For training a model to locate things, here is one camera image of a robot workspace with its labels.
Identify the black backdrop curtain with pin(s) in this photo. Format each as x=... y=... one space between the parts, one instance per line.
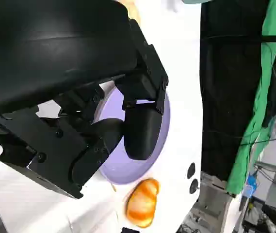
x=237 y=85

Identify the beige towel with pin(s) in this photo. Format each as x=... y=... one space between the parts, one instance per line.
x=134 y=12

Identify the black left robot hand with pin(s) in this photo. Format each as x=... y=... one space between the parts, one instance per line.
x=43 y=48

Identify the lilac plate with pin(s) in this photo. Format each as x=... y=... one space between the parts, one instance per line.
x=137 y=171

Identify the orange and white bread roll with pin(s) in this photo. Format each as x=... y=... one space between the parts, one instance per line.
x=142 y=204

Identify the blue workshop item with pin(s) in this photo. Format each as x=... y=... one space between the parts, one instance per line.
x=251 y=185

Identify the green cloth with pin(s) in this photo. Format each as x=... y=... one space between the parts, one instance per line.
x=249 y=121

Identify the pale green mug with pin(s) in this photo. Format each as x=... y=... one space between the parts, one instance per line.
x=191 y=1

